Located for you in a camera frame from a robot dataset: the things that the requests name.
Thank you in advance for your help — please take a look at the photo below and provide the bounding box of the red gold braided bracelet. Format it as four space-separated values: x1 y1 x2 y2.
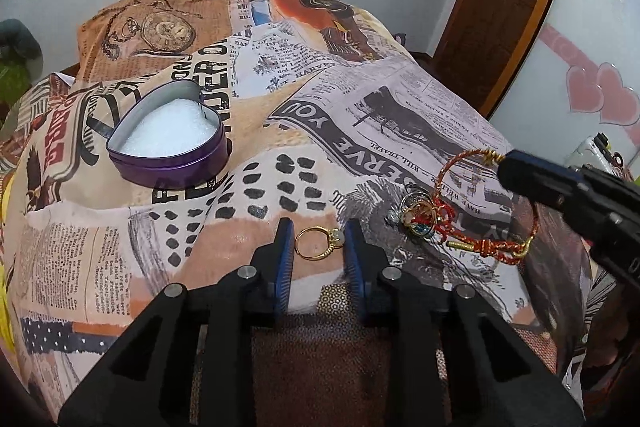
430 147 540 267

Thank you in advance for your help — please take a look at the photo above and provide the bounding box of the colourful charm pendant string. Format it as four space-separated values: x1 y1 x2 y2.
384 198 454 241

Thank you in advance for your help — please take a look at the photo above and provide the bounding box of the silver hoop ring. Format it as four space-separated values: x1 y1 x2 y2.
398 188 433 220

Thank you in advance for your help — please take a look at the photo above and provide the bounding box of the gold ring with stone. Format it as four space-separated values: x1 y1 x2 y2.
293 225 347 263

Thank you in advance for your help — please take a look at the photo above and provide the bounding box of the white wardrobe with hearts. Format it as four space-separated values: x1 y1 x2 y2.
489 0 639 173

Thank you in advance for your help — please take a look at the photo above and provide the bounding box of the brown wooden door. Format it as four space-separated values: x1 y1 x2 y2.
433 0 551 117

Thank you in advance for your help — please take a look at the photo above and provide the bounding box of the purple heart-shaped tin box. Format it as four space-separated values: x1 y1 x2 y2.
106 80 230 190

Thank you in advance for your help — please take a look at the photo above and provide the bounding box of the newspaper print bed blanket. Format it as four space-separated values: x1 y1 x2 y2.
1 0 595 417

